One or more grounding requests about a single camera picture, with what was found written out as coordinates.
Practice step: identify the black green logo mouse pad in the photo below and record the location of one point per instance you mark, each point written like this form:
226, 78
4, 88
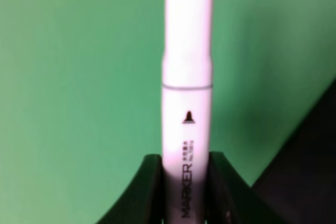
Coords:
299, 183

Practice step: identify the white marker pen orange caps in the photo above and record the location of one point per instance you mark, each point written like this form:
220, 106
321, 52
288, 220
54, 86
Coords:
187, 88

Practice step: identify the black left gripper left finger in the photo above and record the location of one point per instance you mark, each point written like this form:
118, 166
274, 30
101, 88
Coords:
143, 199

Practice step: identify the green table cloth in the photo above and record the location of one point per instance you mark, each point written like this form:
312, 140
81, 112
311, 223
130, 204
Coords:
81, 93

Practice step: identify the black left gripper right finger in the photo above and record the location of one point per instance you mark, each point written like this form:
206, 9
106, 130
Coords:
229, 198

